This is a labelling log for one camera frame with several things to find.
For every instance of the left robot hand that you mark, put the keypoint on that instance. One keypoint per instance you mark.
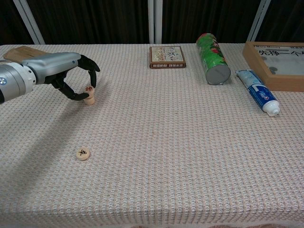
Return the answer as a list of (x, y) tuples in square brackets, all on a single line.
[(52, 65)]

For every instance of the wooden chess piece red general character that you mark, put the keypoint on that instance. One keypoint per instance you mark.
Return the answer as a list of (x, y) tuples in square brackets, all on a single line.
[(89, 89)]

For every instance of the wooden chess piece black soldier character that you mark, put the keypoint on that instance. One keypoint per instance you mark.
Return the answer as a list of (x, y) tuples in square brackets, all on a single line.
[(90, 99)]

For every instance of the wooden chess piece black chariot character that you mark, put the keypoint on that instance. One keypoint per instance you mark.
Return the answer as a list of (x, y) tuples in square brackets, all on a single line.
[(82, 154)]

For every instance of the wooden chess piece faint red character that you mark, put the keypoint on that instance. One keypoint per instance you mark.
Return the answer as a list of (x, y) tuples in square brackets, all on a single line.
[(89, 102)]

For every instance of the small brown card box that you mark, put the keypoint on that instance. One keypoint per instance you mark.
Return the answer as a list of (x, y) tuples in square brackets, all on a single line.
[(167, 55)]

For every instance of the beige woven tablecloth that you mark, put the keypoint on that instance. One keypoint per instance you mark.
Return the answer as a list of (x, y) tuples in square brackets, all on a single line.
[(166, 166)]

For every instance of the wooden block far left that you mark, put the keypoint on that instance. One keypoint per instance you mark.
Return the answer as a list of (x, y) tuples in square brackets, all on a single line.
[(19, 52)]

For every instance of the black curtain panel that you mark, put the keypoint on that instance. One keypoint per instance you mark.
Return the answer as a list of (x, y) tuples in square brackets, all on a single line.
[(287, 21), (209, 16), (95, 21), (9, 21)]

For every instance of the green cylindrical snack can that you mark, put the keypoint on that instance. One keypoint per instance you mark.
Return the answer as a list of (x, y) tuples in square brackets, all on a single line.
[(211, 54)]

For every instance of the blue white toothpaste tube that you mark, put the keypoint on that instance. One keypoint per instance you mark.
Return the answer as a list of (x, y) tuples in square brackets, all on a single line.
[(259, 91)]

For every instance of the silver aluminium frame post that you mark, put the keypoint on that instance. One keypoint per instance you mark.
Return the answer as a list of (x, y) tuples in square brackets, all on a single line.
[(30, 23), (154, 21), (258, 21)]

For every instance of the wooden frame coin bank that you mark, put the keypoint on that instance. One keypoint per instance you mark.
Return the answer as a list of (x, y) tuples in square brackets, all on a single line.
[(285, 83)]

